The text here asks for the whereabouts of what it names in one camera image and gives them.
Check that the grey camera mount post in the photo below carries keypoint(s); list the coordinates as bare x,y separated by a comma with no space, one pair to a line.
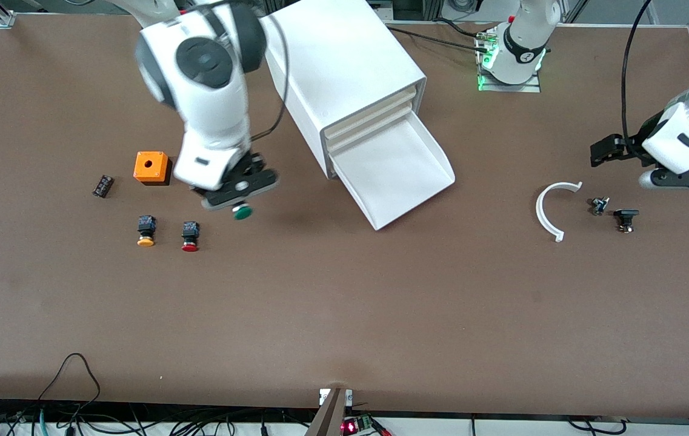
329,415

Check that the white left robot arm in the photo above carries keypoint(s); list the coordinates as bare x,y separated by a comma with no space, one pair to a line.
526,36

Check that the black button mount part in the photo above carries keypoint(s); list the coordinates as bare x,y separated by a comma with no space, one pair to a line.
625,218

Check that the orange button enclosure box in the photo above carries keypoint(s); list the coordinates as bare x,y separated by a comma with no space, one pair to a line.
150,165

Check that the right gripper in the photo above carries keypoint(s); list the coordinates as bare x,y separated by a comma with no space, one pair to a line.
247,163

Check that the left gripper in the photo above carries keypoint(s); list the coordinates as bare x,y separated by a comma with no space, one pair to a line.
630,147

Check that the yellow mushroom push button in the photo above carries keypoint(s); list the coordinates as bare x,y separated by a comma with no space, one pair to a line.
146,229

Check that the white plastic drawer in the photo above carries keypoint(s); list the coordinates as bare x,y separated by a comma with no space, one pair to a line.
377,124
396,175
374,109

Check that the white curved plastic piece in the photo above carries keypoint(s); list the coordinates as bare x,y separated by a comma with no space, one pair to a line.
543,212

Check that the small metal contact part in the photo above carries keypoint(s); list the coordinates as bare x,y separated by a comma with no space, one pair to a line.
599,206

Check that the circuit board with red LED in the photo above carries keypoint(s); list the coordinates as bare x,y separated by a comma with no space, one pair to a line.
359,426

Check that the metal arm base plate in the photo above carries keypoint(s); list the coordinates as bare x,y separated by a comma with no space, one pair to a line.
529,86

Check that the small black connector block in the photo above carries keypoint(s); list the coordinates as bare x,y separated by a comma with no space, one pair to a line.
103,186

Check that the red mushroom push button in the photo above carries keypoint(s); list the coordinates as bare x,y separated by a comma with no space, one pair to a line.
190,233

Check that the white drawer cabinet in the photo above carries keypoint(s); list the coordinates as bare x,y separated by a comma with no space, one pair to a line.
344,66

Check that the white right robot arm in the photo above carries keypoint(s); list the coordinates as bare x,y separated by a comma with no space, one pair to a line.
211,97

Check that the green mushroom push button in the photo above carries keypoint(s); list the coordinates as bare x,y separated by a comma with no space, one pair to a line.
242,212

